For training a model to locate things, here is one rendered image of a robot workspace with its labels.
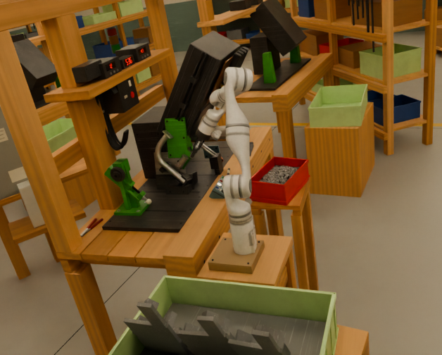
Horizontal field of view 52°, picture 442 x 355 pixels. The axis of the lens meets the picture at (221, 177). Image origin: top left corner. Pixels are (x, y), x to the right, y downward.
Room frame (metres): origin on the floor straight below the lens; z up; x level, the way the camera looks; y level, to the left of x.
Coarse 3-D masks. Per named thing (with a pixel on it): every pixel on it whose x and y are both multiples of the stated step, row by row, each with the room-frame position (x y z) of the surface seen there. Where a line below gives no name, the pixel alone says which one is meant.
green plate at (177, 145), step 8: (168, 120) 2.27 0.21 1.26; (176, 120) 2.25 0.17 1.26; (184, 120) 2.23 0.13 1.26; (168, 128) 2.26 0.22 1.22; (176, 128) 2.24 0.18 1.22; (184, 128) 2.23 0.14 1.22; (176, 136) 2.24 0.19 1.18; (184, 136) 2.22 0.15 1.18; (168, 144) 2.25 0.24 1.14; (176, 144) 2.23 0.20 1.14; (184, 144) 2.21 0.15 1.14; (168, 152) 2.24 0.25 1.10; (176, 152) 2.22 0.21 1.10
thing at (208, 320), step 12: (204, 312) 0.93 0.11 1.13; (204, 324) 0.91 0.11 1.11; (216, 324) 0.91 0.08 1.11; (180, 336) 0.99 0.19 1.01; (192, 336) 0.97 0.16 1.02; (204, 336) 0.96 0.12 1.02; (216, 336) 0.94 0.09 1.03; (228, 336) 0.95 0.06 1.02; (192, 348) 1.03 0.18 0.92; (204, 348) 1.01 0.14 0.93; (216, 348) 1.00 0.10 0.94; (228, 348) 0.98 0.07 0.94
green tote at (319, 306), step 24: (168, 288) 1.35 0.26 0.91; (192, 288) 1.31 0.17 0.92; (216, 288) 1.27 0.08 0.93; (240, 288) 1.23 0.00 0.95; (264, 288) 1.20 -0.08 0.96; (288, 288) 1.17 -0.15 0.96; (264, 312) 1.20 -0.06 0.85; (288, 312) 1.17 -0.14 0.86; (312, 312) 1.13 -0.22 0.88; (336, 336) 1.07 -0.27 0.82
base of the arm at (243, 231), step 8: (248, 216) 1.52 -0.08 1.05; (232, 224) 1.52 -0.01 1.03; (240, 224) 1.51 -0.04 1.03; (248, 224) 1.52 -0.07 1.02; (232, 232) 1.53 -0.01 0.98; (240, 232) 1.51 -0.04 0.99; (248, 232) 1.51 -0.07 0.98; (232, 240) 1.54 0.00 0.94; (240, 240) 1.51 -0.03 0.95; (248, 240) 1.51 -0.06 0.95; (256, 240) 1.56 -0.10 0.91; (240, 248) 1.51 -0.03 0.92; (248, 248) 1.51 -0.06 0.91
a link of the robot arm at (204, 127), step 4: (200, 124) 2.05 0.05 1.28; (204, 124) 2.02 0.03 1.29; (200, 128) 2.03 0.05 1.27; (204, 128) 2.02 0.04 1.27; (208, 128) 2.02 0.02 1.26; (212, 128) 2.02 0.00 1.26; (204, 132) 2.02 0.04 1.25; (208, 132) 2.02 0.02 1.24; (212, 132) 2.03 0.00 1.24; (216, 132) 2.04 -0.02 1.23; (220, 132) 2.06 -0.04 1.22; (212, 136) 2.02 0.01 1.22; (216, 136) 2.00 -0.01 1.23; (216, 140) 2.00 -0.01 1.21
